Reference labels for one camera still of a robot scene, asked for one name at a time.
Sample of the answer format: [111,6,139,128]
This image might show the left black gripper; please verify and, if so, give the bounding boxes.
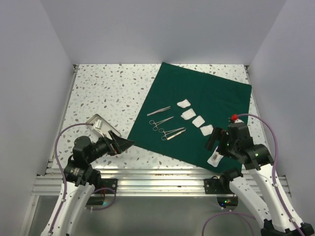
[86,129,134,163]

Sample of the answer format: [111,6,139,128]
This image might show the white gauze pad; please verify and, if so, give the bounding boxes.
[200,124,214,136]
[177,99,191,108]
[192,116,205,128]
[181,108,196,120]

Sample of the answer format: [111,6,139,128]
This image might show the stainless steel instrument tray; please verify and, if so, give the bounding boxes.
[86,114,121,137]

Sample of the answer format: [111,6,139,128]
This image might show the silver forceps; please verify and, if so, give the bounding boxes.
[149,117,174,131]
[158,127,185,141]

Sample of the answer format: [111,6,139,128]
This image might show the silver scalpel handle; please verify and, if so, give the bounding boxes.
[166,129,186,140]

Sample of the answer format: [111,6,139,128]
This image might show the silver tweezers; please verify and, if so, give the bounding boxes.
[147,106,171,116]

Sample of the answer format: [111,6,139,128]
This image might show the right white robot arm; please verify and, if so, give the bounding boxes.
[205,122,315,236]

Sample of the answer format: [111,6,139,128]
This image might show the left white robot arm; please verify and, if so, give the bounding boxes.
[41,131,134,236]

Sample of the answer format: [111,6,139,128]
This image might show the green surgical drape cloth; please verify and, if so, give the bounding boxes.
[128,62,252,173]

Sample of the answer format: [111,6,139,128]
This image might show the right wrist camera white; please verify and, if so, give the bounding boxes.
[229,114,245,126]

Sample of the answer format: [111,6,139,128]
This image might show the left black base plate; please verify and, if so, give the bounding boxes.
[87,178,118,207]

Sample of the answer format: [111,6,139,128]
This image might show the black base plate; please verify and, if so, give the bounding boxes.
[87,178,118,207]
[204,175,248,195]

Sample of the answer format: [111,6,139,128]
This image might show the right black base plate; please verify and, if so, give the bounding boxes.
[204,175,248,195]

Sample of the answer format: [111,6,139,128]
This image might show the aluminium frame rail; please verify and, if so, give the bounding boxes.
[31,168,262,197]

